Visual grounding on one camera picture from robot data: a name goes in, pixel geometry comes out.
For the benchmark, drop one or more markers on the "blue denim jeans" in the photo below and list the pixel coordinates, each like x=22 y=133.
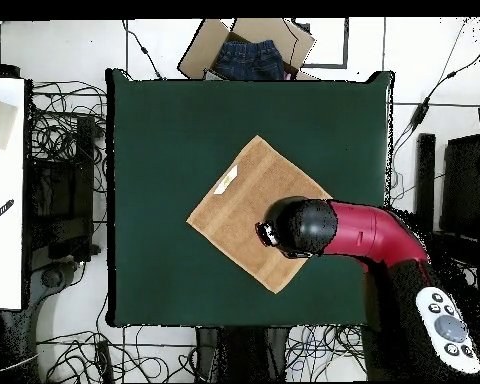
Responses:
x=248 y=60

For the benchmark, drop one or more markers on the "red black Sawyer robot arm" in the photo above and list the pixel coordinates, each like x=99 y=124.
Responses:
x=364 y=232

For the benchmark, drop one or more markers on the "black power strip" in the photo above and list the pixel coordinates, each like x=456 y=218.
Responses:
x=104 y=360

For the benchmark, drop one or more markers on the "black flat panel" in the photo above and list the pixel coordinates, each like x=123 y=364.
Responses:
x=462 y=188

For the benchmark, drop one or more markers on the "black power adapter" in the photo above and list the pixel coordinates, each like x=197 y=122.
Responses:
x=420 y=112

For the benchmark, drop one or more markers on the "dark green table cloth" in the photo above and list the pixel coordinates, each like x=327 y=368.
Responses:
x=164 y=120

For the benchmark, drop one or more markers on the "white desk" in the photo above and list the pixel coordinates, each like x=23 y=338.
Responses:
x=4 y=240

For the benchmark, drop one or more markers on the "open cardboard box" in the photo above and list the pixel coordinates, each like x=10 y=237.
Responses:
x=202 y=52

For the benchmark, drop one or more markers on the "black rectangular post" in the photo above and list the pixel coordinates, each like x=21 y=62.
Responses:
x=426 y=180

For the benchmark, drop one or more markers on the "tan terry towel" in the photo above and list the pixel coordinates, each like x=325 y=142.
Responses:
x=232 y=216

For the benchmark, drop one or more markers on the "black equipment cart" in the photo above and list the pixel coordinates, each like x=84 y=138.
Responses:
x=60 y=208

